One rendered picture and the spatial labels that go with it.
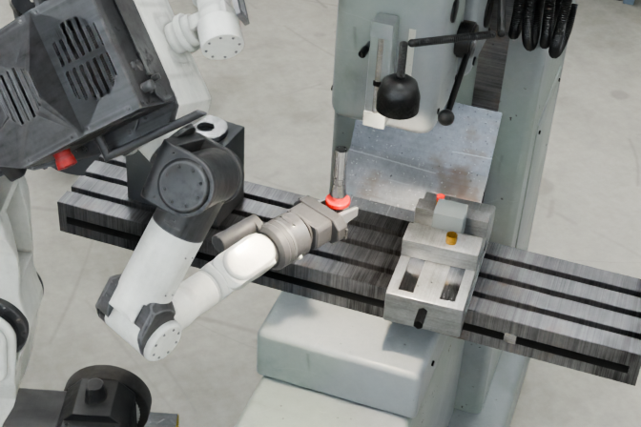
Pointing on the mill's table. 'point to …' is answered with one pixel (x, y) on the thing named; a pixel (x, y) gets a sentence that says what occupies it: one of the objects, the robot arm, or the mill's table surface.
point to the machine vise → (437, 275)
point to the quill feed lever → (459, 69)
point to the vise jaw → (468, 259)
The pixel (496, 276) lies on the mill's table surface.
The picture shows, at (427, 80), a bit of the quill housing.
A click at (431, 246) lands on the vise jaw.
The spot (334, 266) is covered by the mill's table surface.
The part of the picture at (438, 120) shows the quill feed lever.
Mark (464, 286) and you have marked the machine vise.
